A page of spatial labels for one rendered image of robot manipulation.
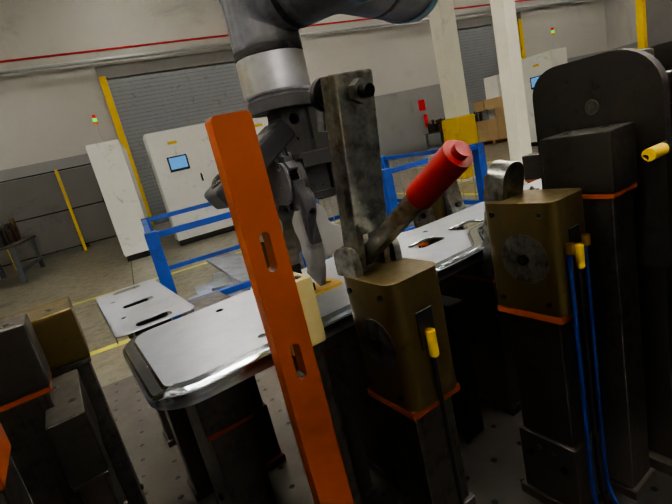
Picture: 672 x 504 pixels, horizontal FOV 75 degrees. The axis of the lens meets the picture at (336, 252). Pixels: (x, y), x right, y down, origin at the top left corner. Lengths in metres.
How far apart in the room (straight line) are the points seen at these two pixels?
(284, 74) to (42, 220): 11.99
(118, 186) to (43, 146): 6.57
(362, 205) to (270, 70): 0.19
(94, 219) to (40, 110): 3.79
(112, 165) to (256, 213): 7.96
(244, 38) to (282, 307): 0.29
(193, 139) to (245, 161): 8.10
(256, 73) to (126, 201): 7.80
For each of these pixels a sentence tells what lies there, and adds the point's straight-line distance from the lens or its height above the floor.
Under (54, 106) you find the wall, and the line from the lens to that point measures 14.72.
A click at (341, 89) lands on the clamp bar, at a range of 0.35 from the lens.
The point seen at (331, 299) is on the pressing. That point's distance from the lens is 0.49.
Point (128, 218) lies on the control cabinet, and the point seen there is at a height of 0.71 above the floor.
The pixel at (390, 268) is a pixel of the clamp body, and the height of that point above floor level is 1.05.
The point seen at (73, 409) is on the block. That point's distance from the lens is 0.45.
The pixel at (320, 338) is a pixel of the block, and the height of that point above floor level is 1.01.
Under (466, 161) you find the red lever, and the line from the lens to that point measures 0.29.
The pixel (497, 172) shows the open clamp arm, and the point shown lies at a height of 1.10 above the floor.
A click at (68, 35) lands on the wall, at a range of 15.09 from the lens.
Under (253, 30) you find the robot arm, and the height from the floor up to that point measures 1.29.
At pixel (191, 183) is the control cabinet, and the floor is 1.03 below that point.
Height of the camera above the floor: 1.17
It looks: 14 degrees down
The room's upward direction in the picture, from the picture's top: 13 degrees counter-clockwise
